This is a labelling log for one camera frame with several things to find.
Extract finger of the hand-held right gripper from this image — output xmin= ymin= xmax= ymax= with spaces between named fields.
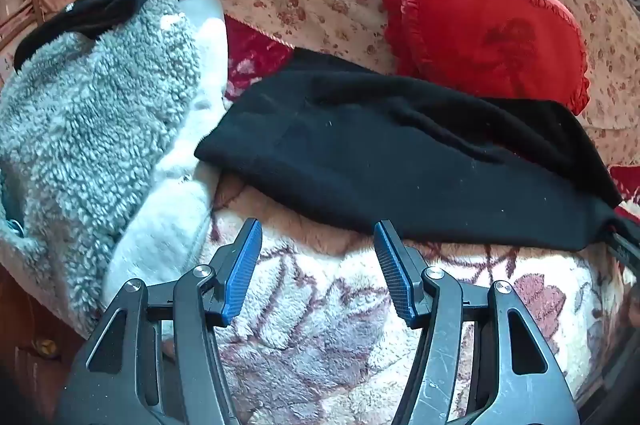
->
xmin=606 ymin=221 xmax=640 ymax=267

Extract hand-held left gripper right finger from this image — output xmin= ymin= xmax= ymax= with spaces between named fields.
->
xmin=373 ymin=220 xmax=567 ymax=425

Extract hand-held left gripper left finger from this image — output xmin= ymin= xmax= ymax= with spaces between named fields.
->
xmin=85 ymin=218 xmax=263 ymax=425

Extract black pants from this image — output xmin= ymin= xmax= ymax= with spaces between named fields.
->
xmin=194 ymin=47 xmax=623 ymax=252

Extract white plush floral blanket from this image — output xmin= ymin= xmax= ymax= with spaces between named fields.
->
xmin=165 ymin=175 xmax=626 ymax=425

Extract white fleece garment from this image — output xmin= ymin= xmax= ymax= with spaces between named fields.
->
xmin=102 ymin=0 xmax=233 ymax=328

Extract red patterned blanket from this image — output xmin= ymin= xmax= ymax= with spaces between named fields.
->
xmin=223 ymin=15 xmax=296 ymax=103

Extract grey fleece jacket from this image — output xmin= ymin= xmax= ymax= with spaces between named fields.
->
xmin=0 ymin=0 xmax=203 ymax=336

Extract red heart-shaped pillow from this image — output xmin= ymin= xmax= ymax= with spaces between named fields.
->
xmin=382 ymin=0 xmax=592 ymax=116

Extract black cloth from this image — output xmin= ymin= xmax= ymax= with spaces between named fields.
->
xmin=13 ymin=0 xmax=158 ymax=73

